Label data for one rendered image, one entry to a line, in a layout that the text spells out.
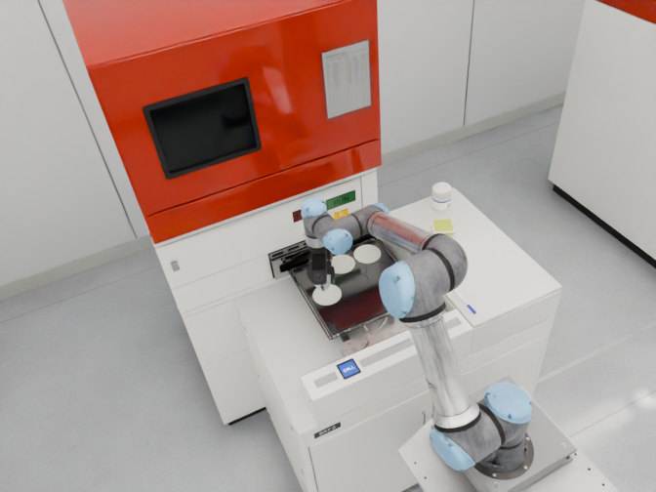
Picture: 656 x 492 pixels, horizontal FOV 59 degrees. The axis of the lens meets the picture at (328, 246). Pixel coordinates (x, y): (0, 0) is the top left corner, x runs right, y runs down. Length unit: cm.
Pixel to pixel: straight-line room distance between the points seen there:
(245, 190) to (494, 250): 89
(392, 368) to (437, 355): 42
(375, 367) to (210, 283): 70
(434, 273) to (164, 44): 89
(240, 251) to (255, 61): 70
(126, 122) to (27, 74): 162
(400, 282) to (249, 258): 91
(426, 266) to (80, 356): 240
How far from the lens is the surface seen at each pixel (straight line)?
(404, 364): 182
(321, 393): 174
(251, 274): 216
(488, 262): 208
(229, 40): 165
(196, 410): 297
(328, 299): 204
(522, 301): 198
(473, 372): 209
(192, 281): 210
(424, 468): 178
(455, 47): 408
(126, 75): 162
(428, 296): 134
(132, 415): 306
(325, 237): 165
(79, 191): 357
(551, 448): 178
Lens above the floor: 241
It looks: 43 degrees down
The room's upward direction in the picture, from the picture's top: 7 degrees counter-clockwise
